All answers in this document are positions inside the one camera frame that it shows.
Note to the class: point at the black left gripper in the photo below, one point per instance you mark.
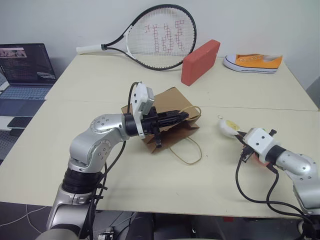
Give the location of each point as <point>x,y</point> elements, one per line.
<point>150,123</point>

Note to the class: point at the grey-blue flat device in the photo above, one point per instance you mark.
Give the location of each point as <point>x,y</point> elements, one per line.
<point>20,107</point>

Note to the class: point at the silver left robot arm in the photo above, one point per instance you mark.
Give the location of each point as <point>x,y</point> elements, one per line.
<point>82,145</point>

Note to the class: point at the black and white tennis racket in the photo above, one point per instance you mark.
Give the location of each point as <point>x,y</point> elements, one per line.
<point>90,48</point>

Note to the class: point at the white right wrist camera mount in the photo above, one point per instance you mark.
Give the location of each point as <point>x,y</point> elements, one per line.
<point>260,141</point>

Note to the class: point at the white and yellow plush toy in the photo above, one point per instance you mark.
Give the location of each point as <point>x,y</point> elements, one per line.
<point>226,127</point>

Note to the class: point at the black smartphone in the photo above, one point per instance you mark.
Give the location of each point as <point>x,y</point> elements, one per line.
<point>20,122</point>

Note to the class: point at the orange canvas sneaker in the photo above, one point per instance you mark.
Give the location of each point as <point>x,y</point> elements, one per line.
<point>257,63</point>

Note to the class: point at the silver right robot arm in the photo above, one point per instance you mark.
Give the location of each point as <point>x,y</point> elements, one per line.
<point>297,162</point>

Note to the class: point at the brown paper bag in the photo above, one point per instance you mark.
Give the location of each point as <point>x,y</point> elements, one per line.
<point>172,100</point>

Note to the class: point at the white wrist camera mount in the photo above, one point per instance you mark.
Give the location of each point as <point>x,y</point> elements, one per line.
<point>260,141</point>
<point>138,100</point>

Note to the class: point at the open dark laptop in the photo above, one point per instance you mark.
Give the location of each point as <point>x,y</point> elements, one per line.
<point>25,65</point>

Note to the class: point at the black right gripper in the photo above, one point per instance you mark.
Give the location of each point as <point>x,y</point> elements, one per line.
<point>246,153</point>

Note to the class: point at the dark perforated side table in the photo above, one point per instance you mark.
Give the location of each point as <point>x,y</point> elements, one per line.
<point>7,145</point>

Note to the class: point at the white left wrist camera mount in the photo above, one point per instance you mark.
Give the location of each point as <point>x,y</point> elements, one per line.
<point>138,100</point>

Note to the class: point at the red brick block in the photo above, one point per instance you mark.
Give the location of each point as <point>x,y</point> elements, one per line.
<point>197,65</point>

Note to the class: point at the grey robot torso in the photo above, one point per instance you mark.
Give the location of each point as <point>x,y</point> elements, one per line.
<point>57,235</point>

